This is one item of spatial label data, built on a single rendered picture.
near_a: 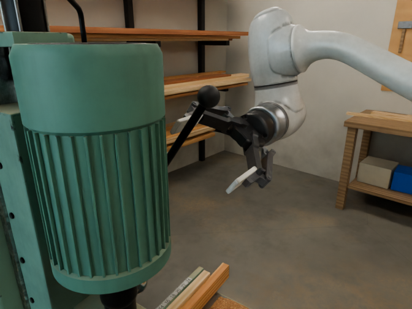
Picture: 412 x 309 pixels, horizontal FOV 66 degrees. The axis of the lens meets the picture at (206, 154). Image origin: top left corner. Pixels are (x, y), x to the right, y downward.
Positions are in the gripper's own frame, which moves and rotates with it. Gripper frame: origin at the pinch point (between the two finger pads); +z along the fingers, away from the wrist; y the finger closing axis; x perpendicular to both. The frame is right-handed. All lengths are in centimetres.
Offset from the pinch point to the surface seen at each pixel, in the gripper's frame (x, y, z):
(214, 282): -36.0, -17.9, -13.6
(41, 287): -26.7, 2.8, 21.2
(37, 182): -4.1, 8.3, 22.8
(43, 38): 4.1, 24.7, 14.0
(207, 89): 9.3, 5.3, 1.3
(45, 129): 3.8, 9.5, 22.7
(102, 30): -78, 149, -118
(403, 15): 32, 20, -309
